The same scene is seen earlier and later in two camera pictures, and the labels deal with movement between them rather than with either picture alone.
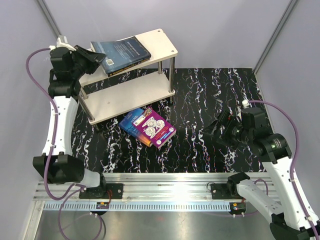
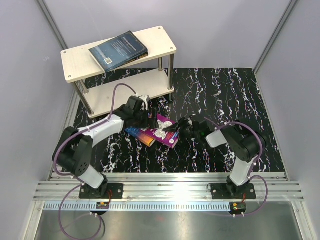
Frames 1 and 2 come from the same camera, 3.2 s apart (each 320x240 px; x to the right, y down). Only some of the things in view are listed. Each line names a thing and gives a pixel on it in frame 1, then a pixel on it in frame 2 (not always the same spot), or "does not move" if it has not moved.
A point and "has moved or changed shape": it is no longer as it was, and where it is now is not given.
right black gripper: (227, 120) to (182, 122)
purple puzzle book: (154, 127) has moved or changed shape
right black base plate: (220, 191) does not move
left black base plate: (101, 192) does not move
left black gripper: (93, 58) to (154, 123)
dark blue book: (121, 53) has moved or changed shape
